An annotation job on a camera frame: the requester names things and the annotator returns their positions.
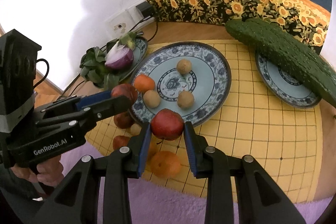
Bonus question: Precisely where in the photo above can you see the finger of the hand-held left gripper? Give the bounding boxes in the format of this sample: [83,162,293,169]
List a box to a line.
[35,96,132,132]
[34,90,114,116]

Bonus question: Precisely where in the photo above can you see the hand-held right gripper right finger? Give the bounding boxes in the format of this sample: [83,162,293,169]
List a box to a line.
[183,121,306,224]

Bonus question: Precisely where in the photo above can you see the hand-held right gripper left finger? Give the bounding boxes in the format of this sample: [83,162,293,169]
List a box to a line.
[33,123,153,224]

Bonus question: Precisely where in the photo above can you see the red apple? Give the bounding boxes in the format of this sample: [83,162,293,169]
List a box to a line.
[150,109,185,141]
[111,84,138,104]
[113,112,134,128]
[113,135,131,151]

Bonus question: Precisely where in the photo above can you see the brown kiwi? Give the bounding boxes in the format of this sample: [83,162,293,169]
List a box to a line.
[143,90,161,108]
[176,59,192,74]
[177,90,195,109]
[130,123,142,136]

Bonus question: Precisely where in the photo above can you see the large blue patterned plate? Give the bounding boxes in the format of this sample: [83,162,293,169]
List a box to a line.
[129,42,232,128]

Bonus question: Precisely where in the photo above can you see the person's left hand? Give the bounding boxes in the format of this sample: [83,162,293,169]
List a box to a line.
[12,156,65,188]

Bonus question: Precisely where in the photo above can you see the green bok choy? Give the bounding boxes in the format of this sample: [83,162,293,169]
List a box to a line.
[79,31,137,89]

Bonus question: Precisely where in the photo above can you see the halved red onion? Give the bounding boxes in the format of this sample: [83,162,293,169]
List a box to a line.
[105,40,134,69]

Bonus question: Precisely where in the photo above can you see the purple fluffy towel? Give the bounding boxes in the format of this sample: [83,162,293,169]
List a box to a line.
[59,145,336,224]

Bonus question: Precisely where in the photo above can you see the yellow grid mat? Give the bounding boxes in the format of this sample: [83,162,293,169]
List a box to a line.
[84,39,323,205]

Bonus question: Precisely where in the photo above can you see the blue patterned vegetable plate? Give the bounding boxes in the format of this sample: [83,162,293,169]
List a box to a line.
[105,36,149,83]

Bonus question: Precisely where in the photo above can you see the black power adapter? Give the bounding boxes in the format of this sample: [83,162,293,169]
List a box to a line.
[135,2,155,17]

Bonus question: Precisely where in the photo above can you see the small blue patterned plate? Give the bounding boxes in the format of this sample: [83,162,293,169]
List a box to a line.
[255,52,322,109]

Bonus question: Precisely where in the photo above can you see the green cucumber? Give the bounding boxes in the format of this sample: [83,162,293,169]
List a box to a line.
[225,18,336,109]

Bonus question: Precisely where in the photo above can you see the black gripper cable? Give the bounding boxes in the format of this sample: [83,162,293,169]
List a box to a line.
[34,58,50,88]

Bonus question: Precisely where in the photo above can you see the white wall socket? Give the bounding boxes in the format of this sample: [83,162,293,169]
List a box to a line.
[105,7,139,35]

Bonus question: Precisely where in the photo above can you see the black power cable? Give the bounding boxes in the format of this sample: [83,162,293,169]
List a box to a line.
[54,16,154,102]
[142,20,159,42]

